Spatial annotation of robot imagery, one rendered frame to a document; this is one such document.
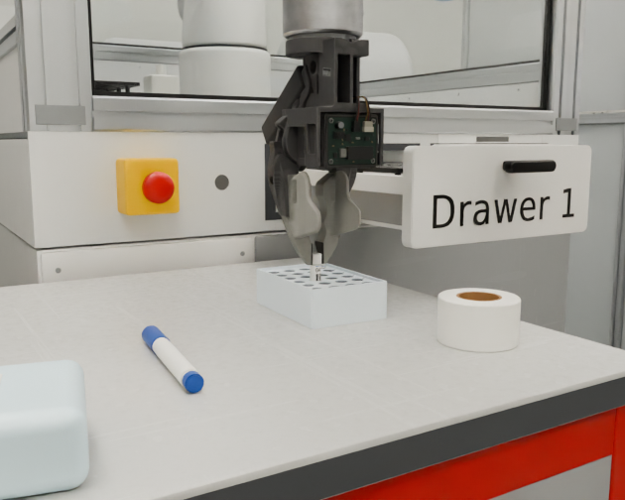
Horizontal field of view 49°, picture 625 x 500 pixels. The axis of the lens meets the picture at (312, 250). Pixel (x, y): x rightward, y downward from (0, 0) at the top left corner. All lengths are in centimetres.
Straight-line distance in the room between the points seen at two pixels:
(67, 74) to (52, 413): 63
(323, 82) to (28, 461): 41
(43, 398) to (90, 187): 58
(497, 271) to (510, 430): 86
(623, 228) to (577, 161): 194
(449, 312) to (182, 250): 49
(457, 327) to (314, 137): 21
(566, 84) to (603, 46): 154
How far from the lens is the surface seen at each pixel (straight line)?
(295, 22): 65
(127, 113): 95
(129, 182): 90
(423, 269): 122
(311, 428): 44
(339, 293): 65
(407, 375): 53
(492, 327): 59
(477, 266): 130
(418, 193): 75
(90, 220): 94
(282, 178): 66
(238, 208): 101
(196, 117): 99
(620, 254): 288
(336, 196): 69
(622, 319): 293
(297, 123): 64
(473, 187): 80
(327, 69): 63
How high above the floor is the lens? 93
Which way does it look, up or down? 9 degrees down
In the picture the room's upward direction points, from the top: straight up
